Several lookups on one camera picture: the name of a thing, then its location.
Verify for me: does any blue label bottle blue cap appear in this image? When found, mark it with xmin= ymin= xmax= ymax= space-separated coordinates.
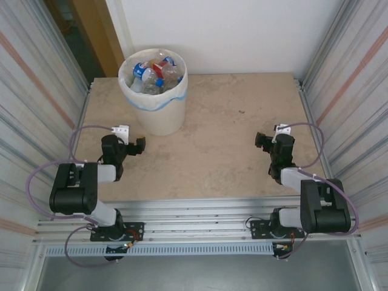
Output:
xmin=132 ymin=61 xmax=165 ymax=88

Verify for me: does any red orange label bottle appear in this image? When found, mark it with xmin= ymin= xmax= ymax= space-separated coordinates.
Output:
xmin=150 ymin=59 xmax=168 ymax=78

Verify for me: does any small blue label bottle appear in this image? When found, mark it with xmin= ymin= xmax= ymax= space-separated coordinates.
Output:
xmin=162 ymin=56 xmax=179 ymax=76

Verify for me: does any cream plastic bin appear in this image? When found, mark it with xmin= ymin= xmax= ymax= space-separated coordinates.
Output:
xmin=118 ymin=47 xmax=188 ymax=136

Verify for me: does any translucent white bin liner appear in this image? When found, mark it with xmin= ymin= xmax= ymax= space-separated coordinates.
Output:
xmin=118 ymin=47 xmax=188 ymax=112

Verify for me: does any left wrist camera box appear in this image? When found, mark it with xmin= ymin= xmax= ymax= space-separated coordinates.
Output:
xmin=110 ymin=124 xmax=130 ymax=138

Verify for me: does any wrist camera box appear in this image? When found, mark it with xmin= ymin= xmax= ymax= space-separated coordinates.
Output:
xmin=110 ymin=124 xmax=130 ymax=138
xmin=272 ymin=122 xmax=292 ymax=142

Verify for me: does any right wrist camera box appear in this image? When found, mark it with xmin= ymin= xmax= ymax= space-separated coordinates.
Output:
xmin=272 ymin=122 xmax=292 ymax=142

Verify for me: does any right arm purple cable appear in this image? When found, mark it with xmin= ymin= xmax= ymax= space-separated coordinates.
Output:
xmin=277 ymin=122 xmax=360 ymax=261

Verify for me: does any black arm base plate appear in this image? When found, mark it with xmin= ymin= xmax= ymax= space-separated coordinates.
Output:
xmin=90 ymin=222 xmax=145 ymax=243
xmin=250 ymin=219 xmax=306 ymax=240

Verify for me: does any aluminium rail frame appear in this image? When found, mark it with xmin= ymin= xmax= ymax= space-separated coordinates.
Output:
xmin=33 ymin=195 xmax=363 ymax=245

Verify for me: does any aluminium frame post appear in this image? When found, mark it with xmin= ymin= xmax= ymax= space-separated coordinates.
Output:
xmin=301 ymin=0 xmax=357 ymax=87
xmin=38 ymin=0 xmax=93 ymax=92

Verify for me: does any white slotted cable duct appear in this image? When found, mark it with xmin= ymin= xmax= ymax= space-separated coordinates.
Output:
xmin=44 ymin=244 xmax=275 ymax=258

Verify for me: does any wooden door frame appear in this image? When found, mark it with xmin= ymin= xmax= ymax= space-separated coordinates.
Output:
xmin=71 ymin=0 xmax=125 ymax=78

